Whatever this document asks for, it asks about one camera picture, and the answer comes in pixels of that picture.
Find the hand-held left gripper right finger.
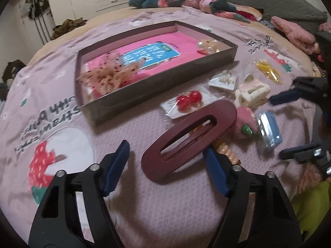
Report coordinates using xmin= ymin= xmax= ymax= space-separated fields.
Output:
xmin=202 ymin=146 xmax=303 ymax=248

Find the green hair clip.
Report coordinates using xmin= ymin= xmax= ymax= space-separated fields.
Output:
xmin=242 ymin=124 xmax=260 ymax=137

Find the red cherry hair clip packet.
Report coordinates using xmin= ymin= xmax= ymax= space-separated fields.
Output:
xmin=160 ymin=86 xmax=225 ymax=119

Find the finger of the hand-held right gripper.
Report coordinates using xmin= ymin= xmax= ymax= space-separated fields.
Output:
xmin=279 ymin=142 xmax=331 ymax=165
xmin=270 ymin=76 xmax=328 ymax=106

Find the beige translucent flower hair clip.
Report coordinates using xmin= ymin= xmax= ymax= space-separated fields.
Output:
xmin=196 ymin=39 xmax=220 ymax=56

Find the pink fluffy hair tie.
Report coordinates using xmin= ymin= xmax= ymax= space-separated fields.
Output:
xmin=234 ymin=106 xmax=261 ymax=138

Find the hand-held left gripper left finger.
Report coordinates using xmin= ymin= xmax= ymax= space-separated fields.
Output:
xmin=28 ymin=139 xmax=130 ymax=248

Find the white earring card packet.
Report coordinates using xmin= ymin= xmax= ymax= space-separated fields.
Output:
xmin=208 ymin=70 xmax=237 ymax=91

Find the yellow-green garment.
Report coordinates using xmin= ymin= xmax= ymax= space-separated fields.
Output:
xmin=291 ymin=179 xmax=331 ymax=241

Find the speckled translucent claw hair clip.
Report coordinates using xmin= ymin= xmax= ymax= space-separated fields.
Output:
xmin=77 ymin=57 xmax=145 ymax=96

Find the large maroon hair clip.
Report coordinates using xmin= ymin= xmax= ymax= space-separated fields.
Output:
xmin=141 ymin=100 xmax=238 ymax=185

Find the pink strawberry printed blanket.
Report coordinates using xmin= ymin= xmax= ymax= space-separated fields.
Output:
xmin=0 ymin=6 xmax=321 ymax=248

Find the dark bag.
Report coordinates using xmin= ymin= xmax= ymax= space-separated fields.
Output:
xmin=1 ymin=61 xmax=26 ymax=83

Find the grey quilted cushion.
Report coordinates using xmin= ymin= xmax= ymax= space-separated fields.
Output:
xmin=222 ymin=0 xmax=327 ymax=31

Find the camouflage clothing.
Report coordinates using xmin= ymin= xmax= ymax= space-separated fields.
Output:
xmin=50 ymin=18 xmax=87 ymax=40

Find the red white cloth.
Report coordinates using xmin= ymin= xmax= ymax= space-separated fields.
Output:
xmin=228 ymin=4 xmax=264 ymax=22

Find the coat rack with dark bags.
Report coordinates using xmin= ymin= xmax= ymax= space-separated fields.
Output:
xmin=19 ymin=0 xmax=52 ymax=44

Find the yellow hair clip packet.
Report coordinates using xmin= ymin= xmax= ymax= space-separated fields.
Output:
xmin=253 ymin=59 xmax=283 ymax=84

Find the blue clip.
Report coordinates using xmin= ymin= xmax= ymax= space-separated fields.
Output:
xmin=256 ymin=111 xmax=283 ymax=149

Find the shallow brown box pink bottom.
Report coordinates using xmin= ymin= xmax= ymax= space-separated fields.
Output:
xmin=75 ymin=20 xmax=238 ymax=124

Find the cream white claw hair clip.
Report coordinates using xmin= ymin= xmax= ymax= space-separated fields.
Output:
xmin=234 ymin=74 xmax=271 ymax=108

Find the orange spiral hair tie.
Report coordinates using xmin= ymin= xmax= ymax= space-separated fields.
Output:
xmin=213 ymin=138 xmax=242 ymax=166

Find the pink plush garment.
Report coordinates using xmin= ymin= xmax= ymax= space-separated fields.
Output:
xmin=271 ymin=15 xmax=321 ymax=55

